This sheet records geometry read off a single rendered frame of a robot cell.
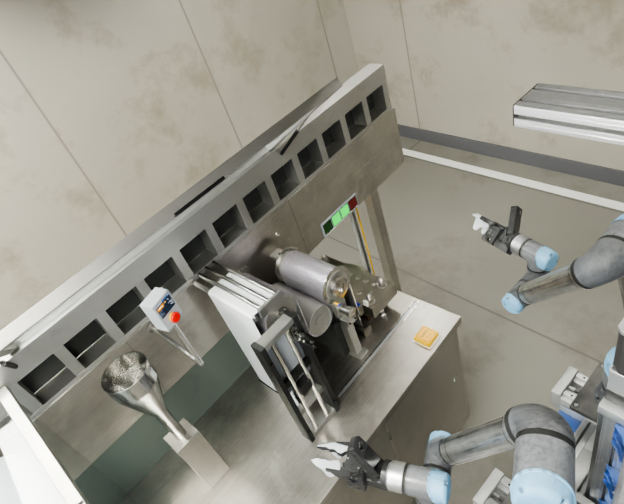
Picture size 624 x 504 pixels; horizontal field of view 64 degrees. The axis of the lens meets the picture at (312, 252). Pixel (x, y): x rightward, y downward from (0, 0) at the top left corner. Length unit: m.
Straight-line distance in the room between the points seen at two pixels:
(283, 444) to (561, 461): 1.05
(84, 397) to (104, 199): 2.31
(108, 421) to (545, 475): 1.35
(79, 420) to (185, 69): 2.81
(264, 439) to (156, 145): 2.59
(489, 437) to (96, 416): 1.22
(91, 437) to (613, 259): 1.68
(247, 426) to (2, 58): 2.60
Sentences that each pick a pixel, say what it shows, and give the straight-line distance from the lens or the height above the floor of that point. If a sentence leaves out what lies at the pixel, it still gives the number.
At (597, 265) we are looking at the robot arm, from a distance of 1.57.
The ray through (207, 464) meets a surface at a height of 1.01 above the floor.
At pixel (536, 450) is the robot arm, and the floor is 1.46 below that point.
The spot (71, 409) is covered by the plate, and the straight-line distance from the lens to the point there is 1.80.
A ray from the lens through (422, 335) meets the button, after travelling 2.02.
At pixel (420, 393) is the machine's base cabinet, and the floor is 0.72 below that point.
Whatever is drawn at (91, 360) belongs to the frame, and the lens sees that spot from 1.76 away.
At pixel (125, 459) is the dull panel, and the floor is 1.04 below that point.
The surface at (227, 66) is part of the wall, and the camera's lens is 4.19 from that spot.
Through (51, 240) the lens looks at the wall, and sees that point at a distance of 3.89.
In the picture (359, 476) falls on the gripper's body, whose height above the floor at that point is 1.23.
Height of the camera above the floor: 2.51
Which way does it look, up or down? 39 degrees down
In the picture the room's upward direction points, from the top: 21 degrees counter-clockwise
